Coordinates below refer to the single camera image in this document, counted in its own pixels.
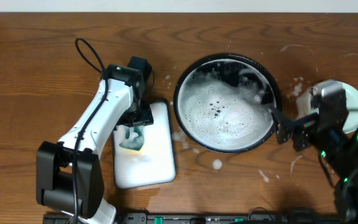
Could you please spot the green yellow sponge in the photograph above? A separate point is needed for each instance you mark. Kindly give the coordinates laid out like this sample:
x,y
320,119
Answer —
x,y
131,138

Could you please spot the round black metal tray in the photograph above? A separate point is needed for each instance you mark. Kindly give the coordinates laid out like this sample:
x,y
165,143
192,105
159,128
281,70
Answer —
x,y
220,102

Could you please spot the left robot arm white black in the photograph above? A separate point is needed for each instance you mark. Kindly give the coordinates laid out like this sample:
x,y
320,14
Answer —
x,y
68,173

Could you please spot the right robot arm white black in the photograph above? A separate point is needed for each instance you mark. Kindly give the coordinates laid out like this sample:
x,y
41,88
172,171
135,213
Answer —
x,y
337,151

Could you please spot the mint plate with red stain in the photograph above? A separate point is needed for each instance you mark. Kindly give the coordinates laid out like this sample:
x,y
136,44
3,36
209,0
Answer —
x,y
304,108

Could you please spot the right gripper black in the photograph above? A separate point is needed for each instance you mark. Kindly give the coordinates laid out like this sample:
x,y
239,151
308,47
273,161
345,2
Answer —
x,y
306,129

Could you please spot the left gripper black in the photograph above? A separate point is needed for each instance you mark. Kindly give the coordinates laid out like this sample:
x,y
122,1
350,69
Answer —
x,y
138,118

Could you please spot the black base rail with buttons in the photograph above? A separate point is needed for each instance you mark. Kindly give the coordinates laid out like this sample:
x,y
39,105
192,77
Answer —
x,y
292,217

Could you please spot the rectangular tray of soap foam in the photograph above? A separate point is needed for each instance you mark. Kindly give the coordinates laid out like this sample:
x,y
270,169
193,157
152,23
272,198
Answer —
x,y
154,163

